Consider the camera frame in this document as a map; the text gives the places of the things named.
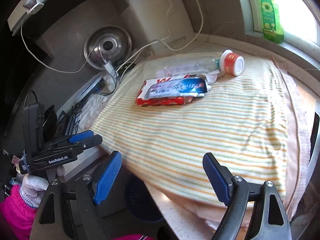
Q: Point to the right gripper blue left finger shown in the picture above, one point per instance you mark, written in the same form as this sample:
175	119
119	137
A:
104	177

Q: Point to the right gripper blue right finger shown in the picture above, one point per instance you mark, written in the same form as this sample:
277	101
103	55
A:
219	177

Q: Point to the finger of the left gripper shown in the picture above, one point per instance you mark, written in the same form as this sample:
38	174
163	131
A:
76	148
71	139

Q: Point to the clear plastic bottle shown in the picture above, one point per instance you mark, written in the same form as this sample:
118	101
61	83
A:
189	66

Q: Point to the red white plastic cup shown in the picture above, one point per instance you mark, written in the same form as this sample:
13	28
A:
231	63

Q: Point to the left white gloved hand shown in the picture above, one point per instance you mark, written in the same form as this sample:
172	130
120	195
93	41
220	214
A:
32	190

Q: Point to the striped towel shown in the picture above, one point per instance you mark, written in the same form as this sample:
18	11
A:
241	121

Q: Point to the pink left sleeve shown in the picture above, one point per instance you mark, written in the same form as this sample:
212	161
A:
16	216

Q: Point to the white charger adapter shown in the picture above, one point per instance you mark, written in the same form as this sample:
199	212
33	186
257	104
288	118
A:
108	67

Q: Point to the red blue toothpaste box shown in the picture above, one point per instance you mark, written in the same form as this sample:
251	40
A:
175	90

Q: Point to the steel pot lid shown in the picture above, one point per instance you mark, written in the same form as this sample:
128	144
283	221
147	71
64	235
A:
107	43

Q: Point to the white cutting board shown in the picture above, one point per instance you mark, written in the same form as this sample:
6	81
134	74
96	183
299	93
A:
149	20

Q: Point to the green dish soap bottle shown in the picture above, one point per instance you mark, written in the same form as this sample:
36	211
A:
271	25

